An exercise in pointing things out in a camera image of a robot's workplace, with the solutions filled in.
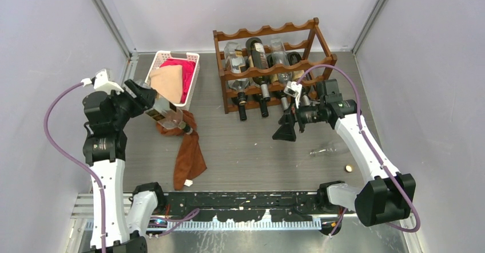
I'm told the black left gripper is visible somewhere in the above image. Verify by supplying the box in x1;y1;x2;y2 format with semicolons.
106;80;156;129

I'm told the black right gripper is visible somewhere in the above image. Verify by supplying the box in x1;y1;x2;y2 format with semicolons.
272;95;325;142

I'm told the dark wine bottle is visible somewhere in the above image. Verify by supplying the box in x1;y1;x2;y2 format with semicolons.
267;54;291;112

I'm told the dark bottle white label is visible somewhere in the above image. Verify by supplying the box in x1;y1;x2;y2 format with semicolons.
252;94;269;118

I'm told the clear bottle brown label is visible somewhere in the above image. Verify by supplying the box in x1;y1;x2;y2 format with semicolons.
224;42;249;92

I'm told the green bottle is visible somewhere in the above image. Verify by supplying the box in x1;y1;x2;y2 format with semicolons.
245;37;271;102

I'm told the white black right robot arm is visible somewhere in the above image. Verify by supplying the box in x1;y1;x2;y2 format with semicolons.
272;79;416;227

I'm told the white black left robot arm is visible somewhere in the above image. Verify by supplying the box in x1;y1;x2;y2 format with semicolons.
82;80;167;252

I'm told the brown wooden wine rack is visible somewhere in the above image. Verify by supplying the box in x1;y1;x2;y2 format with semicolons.
212;17;338;114

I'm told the peach folded cloth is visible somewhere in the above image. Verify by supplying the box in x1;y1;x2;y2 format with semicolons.
149;65;183;104

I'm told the white plastic basket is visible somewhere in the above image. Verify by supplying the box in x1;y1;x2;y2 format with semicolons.
145;50;200;110

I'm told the pink folded cloth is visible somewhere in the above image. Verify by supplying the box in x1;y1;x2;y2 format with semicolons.
160;58;196;104

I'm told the brown towel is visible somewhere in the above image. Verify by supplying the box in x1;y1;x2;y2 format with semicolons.
156;110;207;191

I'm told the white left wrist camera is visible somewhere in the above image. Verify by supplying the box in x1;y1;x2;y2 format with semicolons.
81;68;124;95

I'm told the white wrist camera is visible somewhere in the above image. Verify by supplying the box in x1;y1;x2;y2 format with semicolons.
81;68;124;95
283;81;303;109

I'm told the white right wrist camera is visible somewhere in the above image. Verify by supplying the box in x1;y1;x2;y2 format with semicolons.
283;81;303;109

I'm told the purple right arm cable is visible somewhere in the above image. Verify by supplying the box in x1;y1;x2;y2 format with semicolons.
297;64;422;237

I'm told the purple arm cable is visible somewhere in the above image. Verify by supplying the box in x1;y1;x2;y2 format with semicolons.
43;82;200;253
297;64;422;237

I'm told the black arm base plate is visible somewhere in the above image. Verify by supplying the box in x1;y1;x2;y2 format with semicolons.
153;191;344;223

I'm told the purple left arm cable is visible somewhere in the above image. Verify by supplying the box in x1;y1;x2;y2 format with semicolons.
43;82;200;253

